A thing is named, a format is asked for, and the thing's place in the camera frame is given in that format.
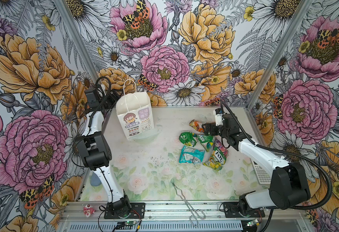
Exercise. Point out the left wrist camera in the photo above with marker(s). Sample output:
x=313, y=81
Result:
x=94, y=96

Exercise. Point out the aluminium front rail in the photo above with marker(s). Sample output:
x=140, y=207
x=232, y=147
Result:
x=168, y=211

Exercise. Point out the round green snack packet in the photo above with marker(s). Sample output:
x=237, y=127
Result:
x=189, y=139

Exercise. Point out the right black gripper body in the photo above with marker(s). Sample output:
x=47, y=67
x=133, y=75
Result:
x=216, y=130

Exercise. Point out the small green snack packet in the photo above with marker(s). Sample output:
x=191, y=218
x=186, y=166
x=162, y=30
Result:
x=206, y=141

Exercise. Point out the orange snack packet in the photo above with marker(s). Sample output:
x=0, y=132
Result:
x=197, y=125

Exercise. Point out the pink white small toy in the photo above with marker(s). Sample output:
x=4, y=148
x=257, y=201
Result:
x=88, y=210

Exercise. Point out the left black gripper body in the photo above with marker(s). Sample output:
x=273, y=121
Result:
x=109, y=100

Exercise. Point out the grey blue oval stone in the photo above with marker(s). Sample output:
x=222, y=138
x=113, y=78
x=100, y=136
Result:
x=95, y=180

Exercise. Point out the teal snack packet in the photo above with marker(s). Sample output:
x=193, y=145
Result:
x=191, y=155

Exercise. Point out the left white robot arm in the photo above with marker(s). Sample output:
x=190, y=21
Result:
x=95, y=152

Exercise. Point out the white printed paper bag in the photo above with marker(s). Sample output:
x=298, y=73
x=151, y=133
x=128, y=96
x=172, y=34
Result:
x=134, y=112

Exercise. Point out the white calculator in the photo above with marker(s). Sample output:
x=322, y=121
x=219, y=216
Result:
x=262, y=176

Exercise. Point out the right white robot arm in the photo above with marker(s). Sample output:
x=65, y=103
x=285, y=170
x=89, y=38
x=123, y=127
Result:
x=288, y=185

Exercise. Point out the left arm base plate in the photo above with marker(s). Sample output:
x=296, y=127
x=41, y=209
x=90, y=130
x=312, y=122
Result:
x=123, y=211

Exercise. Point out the metal wire tongs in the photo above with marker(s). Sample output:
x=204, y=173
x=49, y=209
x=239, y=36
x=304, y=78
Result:
x=196, y=214

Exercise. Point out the yellow green snack bag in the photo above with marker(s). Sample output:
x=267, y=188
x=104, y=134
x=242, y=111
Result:
x=218, y=157

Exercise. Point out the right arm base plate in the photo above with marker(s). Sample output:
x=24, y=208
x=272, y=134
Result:
x=237, y=210

